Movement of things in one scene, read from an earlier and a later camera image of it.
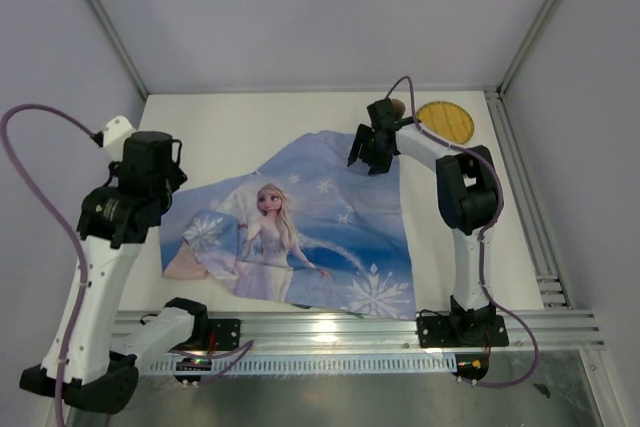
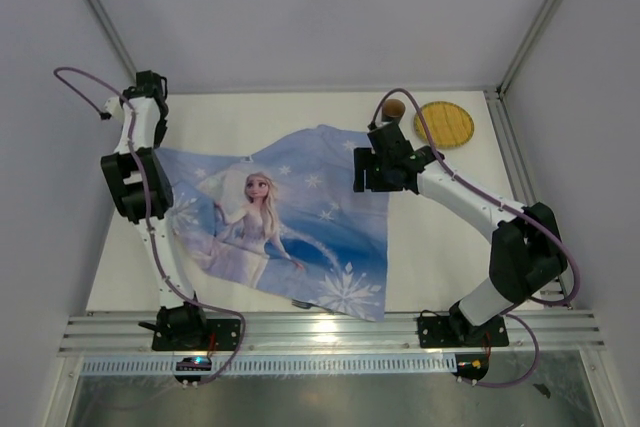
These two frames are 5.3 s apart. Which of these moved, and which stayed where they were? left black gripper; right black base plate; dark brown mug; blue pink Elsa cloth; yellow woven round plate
Moved: blue pink Elsa cloth; left black gripper
Stayed: right black base plate; dark brown mug; yellow woven round plate
